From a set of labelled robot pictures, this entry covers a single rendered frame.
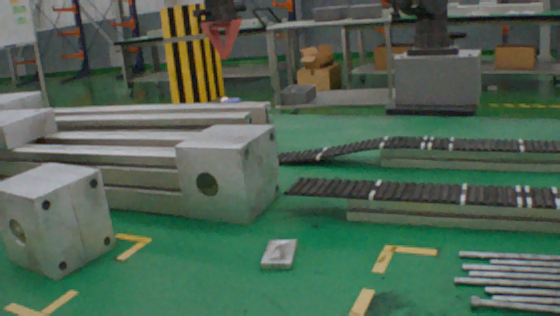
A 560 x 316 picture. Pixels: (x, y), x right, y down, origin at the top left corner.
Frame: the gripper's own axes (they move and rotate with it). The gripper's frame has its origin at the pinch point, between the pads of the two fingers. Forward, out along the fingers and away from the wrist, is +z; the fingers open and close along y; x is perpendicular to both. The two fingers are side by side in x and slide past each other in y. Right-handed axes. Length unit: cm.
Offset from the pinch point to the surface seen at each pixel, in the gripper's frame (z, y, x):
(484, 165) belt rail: 15, 15, 47
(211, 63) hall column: 33, -265, -161
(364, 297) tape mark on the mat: 16, 49, 38
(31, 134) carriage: 6.9, 32.3, -19.9
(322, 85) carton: 87, -456, -133
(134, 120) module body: 8.4, 18.0, -9.4
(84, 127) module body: 9.9, 16.9, -23.2
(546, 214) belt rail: 14, 34, 54
